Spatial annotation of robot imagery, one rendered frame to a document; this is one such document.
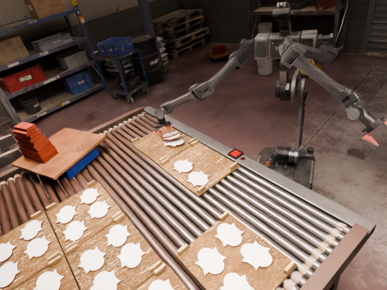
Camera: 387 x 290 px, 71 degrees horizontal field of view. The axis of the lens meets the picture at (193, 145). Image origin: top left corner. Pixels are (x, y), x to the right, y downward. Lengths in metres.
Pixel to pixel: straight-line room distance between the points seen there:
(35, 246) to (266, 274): 1.19
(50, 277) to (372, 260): 2.15
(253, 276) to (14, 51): 5.17
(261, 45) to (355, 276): 1.77
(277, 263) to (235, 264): 0.18
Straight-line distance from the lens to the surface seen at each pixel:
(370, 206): 2.92
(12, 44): 5.67
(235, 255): 1.34
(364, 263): 2.54
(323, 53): 1.80
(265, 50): 2.04
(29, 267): 1.71
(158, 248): 1.45
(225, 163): 1.77
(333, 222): 1.51
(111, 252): 1.51
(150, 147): 2.09
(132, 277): 1.39
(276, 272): 1.30
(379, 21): 5.95
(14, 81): 5.63
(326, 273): 1.31
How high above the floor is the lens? 2.07
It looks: 35 degrees down
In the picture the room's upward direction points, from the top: 12 degrees counter-clockwise
